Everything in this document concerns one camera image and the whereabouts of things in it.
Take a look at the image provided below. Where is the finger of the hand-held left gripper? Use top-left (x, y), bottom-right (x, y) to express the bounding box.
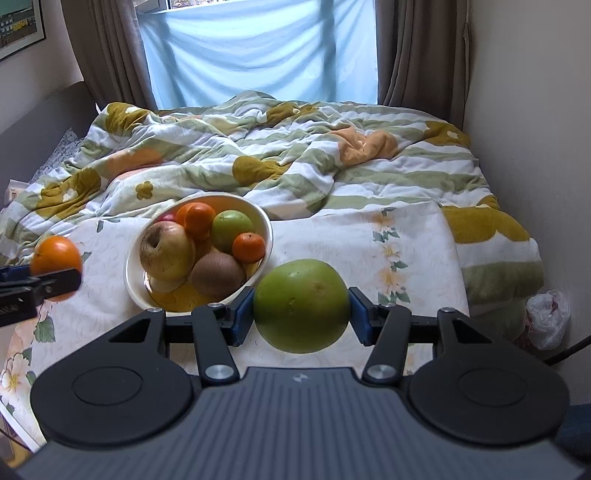
top-left (28, 268), bottom-right (82, 303)
top-left (0, 265), bottom-right (33, 284)

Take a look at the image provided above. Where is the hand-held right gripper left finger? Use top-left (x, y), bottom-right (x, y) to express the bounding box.
top-left (108, 286), bottom-right (257, 386)

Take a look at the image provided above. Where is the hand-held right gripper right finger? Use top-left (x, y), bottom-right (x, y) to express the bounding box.
top-left (348, 286), bottom-right (494, 386)

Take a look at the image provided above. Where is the large orange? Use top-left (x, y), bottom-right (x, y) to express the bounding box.
top-left (30, 235), bottom-right (84, 303)

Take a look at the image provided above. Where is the brown kiwi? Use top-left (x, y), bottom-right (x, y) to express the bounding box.
top-left (190, 251), bottom-right (247, 298)

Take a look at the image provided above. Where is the large green apple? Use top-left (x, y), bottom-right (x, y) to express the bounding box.
top-left (253, 259), bottom-right (352, 355)

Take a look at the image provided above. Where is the cream and yellow bowl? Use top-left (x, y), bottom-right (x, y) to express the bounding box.
top-left (124, 192), bottom-right (274, 315)

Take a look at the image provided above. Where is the wrinkled yellow-red apple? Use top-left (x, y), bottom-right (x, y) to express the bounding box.
top-left (140, 222), bottom-right (197, 282)

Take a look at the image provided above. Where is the small green apple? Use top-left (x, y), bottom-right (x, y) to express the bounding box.
top-left (211, 210), bottom-right (256, 254)

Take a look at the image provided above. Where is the orange with stem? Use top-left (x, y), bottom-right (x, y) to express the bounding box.
top-left (185, 203), bottom-right (217, 241)

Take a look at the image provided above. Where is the grey patterned pillow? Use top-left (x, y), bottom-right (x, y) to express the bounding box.
top-left (32, 128), bottom-right (86, 178)

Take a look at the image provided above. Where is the green striped floral blanket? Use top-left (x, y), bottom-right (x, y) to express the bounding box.
top-left (0, 90), bottom-right (546, 342)

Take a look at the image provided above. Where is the grey bed headboard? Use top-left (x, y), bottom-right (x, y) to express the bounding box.
top-left (0, 80), bottom-right (99, 185)

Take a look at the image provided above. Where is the white plastic bag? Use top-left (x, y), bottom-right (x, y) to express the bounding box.
top-left (517, 289), bottom-right (572, 352)

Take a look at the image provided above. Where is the brown curtain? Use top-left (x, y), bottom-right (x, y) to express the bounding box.
top-left (62, 0), bottom-right (155, 112)
top-left (374, 0), bottom-right (474, 132)

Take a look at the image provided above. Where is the dark blue cloth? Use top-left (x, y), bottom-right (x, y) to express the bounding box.
top-left (556, 404), bottom-right (591, 462)

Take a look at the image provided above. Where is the light blue curtain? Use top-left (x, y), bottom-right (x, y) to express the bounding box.
top-left (139, 0), bottom-right (382, 112)

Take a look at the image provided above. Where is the window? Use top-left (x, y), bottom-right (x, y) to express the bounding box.
top-left (134, 0), bottom-right (324, 14)

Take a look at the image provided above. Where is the black cable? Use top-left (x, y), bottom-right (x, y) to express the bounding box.
top-left (542, 333), bottom-right (591, 365)

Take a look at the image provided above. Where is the framed wall poster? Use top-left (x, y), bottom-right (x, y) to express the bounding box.
top-left (0, 0), bottom-right (47, 62)

